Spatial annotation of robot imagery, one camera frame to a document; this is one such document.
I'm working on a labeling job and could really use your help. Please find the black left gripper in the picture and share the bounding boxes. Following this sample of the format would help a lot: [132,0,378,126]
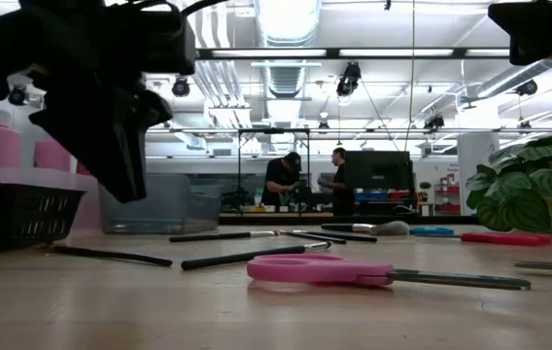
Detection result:
[29,2,197,205]

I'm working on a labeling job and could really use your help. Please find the smoky grey plastic bin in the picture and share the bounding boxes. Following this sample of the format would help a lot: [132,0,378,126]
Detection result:
[96,173,223,235]

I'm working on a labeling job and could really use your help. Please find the black powder brush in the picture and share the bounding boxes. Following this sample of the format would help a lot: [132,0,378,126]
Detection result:
[320,220,411,237]

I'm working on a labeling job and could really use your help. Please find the black ceiling spotlight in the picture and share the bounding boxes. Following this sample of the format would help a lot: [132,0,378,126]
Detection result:
[335,61,362,98]
[170,76,191,98]
[423,113,446,131]
[7,85,29,107]
[515,79,539,96]

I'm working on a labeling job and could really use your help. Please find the black mesh basket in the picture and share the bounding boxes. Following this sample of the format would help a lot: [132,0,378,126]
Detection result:
[0,182,87,253]

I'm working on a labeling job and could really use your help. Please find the person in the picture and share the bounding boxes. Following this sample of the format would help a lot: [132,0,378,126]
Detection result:
[259,151,304,209]
[318,147,355,217]

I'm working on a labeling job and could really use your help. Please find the green striped potted plant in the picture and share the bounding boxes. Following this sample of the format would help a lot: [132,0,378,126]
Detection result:
[465,135,552,233]

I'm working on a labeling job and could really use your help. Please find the red storage shelf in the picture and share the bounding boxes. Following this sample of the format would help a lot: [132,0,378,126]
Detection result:
[433,172,463,215]

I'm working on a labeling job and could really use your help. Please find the black monitor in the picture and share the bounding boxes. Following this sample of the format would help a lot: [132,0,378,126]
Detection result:
[343,150,416,215]

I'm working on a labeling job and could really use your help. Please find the red scissors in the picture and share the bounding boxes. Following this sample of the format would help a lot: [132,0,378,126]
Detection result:
[414,230,552,247]

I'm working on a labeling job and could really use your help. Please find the pink scissors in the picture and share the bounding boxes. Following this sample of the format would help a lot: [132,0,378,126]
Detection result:
[246,253,533,293]

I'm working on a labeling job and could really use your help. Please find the orange scissors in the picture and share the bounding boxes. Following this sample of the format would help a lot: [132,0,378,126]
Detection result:
[514,260,552,273]

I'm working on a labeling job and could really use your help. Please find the thin black station frame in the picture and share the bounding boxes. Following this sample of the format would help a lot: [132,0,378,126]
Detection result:
[235,126,313,215]

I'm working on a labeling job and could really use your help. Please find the silver ventilation duct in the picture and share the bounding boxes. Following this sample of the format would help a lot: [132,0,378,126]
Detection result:
[255,0,324,98]

